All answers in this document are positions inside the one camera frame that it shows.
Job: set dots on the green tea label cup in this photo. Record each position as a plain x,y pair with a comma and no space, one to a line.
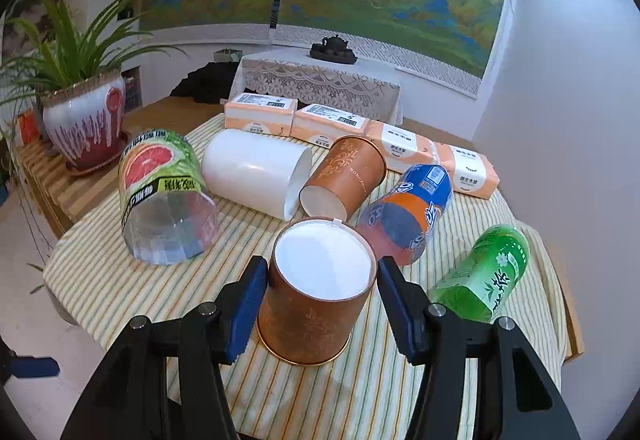
480,284

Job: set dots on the blue orange label cup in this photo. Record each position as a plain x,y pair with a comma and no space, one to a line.
400,223

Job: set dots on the small green box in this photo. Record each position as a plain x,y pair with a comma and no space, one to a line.
227,55

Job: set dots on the black teapot set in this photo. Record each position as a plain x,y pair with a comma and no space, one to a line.
333,49

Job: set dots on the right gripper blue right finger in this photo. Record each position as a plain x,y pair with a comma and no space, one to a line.
404,304

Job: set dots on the lace covered side table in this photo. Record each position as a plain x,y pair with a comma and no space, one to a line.
368,88

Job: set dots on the grapefruit label plastic cup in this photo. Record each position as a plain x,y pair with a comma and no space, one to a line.
168,213

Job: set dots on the brown paper cup gold rim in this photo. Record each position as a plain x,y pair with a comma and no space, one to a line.
321,273

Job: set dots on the tissue pack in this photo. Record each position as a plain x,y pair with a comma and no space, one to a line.
260,114
470,173
323,125
401,149

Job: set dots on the green spider plant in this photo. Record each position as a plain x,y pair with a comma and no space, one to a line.
65,55

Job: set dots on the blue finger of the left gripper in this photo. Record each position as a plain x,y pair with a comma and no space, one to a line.
31,367

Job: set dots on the brown paper cup lying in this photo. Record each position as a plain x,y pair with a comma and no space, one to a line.
352,169

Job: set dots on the white paper cup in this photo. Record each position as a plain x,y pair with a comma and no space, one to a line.
257,171

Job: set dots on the black bag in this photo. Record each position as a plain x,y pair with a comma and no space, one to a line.
209,84

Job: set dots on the tissue pack far right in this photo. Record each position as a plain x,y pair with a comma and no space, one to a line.
470,173

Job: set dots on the tissue pack far left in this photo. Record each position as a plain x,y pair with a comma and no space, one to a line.
260,114

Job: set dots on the flower scroll painting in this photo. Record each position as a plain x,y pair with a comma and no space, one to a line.
15,41

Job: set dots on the red white flower pot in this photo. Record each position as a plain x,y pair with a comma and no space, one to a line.
84,121

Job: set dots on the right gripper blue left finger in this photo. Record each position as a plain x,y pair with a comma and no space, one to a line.
239,304

